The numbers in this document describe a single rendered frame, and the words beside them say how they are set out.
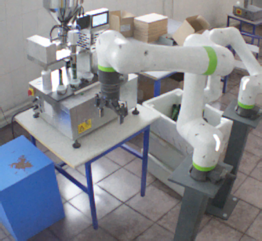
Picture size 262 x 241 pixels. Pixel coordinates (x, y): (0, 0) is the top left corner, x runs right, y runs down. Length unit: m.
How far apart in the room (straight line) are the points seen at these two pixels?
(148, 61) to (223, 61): 0.33
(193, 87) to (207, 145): 0.26
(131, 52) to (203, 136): 0.60
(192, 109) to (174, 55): 0.46
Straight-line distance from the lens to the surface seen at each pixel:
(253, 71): 2.26
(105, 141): 2.13
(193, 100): 1.55
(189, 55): 1.20
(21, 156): 2.32
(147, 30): 3.62
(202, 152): 1.53
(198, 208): 1.78
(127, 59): 1.06
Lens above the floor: 2.03
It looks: 30 degrees down
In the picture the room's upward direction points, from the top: 2 degrees clockwise
